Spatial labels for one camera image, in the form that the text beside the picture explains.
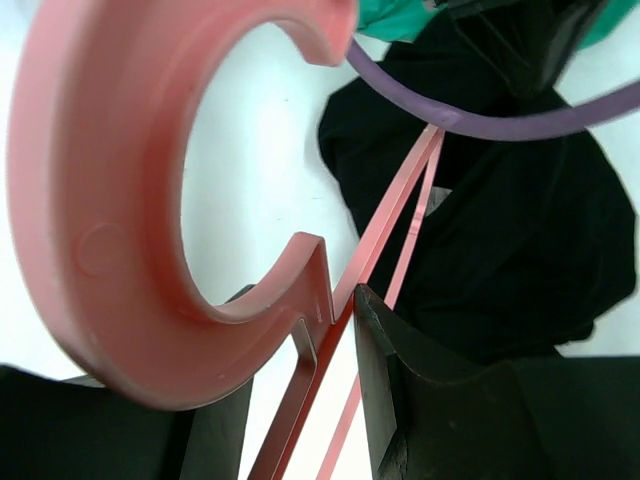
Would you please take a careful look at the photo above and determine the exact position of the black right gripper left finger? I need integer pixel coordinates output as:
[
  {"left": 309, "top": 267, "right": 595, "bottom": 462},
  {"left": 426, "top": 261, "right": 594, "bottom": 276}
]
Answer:
[{"left": 1, "top": 365, "right": 252, "bottom": 480}]

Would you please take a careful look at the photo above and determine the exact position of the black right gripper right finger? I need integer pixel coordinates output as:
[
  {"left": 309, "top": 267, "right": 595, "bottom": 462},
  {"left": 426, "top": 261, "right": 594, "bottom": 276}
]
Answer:
[{"left": 353, "top": 285, "right": 639, "bottom": 479}]

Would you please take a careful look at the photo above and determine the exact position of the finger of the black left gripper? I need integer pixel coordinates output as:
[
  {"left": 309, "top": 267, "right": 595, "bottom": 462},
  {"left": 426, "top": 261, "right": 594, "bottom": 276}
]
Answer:
[{"left": 446, "top": 0, "right": 607, "bottom": 98}]

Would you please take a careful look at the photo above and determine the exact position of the pink plastic hanger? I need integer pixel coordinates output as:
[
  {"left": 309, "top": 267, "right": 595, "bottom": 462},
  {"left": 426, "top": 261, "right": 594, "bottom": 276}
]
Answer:
[{"left": 8, "top": 1, "right": 455, "bottom": 479}]

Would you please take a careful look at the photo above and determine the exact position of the green tank top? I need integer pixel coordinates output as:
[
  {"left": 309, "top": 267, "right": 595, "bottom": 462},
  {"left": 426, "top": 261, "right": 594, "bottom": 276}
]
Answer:
[{"left": 357, "top": 0, "right": 639, "bottom": 49}]

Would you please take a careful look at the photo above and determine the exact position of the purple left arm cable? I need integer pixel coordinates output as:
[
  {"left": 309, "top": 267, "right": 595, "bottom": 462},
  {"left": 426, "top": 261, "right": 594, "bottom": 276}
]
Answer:
[{"left": 345, "top": 38, "right": 640, "bottom": 142}]

